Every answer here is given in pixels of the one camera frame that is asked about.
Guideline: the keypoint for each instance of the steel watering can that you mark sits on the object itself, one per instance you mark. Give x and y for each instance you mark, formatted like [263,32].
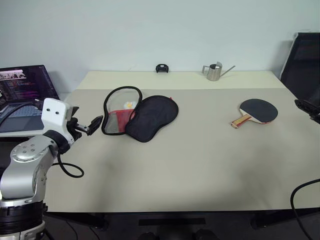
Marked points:
[215,73]

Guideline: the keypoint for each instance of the black mesh office chair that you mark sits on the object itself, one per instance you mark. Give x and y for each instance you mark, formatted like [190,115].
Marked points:
[303,65]

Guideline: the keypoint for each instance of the small black clip object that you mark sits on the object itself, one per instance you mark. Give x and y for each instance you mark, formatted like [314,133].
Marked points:
[162,68]

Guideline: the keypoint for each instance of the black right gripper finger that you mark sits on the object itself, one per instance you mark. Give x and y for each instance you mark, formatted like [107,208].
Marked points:
[308,107]
[316,117]

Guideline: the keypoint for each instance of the black rubber table tennis paddle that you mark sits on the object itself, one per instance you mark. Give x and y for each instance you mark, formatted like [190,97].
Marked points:
[260,110]

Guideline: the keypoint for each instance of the black flat bar under table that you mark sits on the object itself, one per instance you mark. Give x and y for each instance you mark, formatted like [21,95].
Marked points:
[172,221]

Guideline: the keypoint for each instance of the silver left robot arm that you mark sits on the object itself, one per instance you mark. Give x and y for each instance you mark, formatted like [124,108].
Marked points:
[25,162]

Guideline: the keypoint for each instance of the yellow and white ball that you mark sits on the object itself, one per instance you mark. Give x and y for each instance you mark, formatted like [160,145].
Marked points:
[129,105]

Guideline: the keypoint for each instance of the black table frame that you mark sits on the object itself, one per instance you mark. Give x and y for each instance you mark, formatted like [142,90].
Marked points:
[82,218]

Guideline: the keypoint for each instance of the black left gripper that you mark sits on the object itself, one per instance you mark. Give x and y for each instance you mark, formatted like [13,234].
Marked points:
[73,131]

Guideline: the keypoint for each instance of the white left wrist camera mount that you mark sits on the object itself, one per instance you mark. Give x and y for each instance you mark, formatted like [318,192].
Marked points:
[53,117]

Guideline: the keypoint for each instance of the dark rounded shape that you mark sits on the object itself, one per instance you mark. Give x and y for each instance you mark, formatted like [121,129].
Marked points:
[205,235]

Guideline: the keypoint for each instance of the black mesh paddle case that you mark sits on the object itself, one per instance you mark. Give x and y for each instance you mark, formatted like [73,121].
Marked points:
[150,117]

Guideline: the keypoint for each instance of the open dark laptop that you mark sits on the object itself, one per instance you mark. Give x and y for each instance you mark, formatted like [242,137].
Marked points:
[22,85]

